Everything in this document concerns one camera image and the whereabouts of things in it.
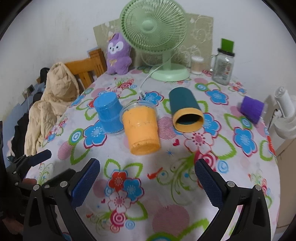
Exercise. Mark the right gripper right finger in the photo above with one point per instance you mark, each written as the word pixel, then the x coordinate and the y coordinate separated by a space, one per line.
pixel 253 222

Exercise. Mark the purple plush toy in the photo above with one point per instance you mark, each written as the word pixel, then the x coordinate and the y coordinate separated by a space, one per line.
pixel 118 55

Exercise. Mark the glass mason jar mug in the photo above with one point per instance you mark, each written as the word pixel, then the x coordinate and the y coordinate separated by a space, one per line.
pixel 223 66

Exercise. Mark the beige jacket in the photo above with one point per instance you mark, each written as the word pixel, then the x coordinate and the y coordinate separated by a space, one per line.
pixel 61 90

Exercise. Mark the green desk fan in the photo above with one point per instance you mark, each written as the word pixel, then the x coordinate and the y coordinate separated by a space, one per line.
pixel 157 27

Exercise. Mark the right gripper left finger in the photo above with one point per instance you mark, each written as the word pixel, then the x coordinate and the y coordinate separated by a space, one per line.
pixel 67 191

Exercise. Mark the clear cotton swab container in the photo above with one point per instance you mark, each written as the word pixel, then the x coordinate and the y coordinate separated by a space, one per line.
pixel 197 63

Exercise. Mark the blue plastic cup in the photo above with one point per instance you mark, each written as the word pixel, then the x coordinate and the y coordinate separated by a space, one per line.
pixel 108 108

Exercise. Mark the orange plastic cup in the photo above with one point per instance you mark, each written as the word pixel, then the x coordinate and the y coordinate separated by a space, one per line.
pixel 139 119

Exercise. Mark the beige patterned board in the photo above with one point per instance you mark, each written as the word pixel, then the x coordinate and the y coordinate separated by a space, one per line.
pixel 198 42

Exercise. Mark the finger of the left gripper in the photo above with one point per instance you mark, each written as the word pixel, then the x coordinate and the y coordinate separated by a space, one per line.
pixel 39 158

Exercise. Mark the white floor fan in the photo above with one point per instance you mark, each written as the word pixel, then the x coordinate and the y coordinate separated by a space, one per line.
pixel 284 123

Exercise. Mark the teal yellow cylinder cup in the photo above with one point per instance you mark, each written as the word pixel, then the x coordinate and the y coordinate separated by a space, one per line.
pixel 185 112

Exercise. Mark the green card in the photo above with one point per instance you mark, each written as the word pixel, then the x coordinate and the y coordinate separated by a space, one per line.
pixel 227 45

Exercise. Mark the wooden chair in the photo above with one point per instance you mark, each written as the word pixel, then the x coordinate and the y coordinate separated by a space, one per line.
pixel 84 69

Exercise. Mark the floral tablecloth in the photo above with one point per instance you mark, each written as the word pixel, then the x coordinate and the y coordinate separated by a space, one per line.
pixel 158 196

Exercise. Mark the purple plastic cup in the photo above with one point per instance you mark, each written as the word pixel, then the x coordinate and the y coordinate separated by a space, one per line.
pixel 252 109

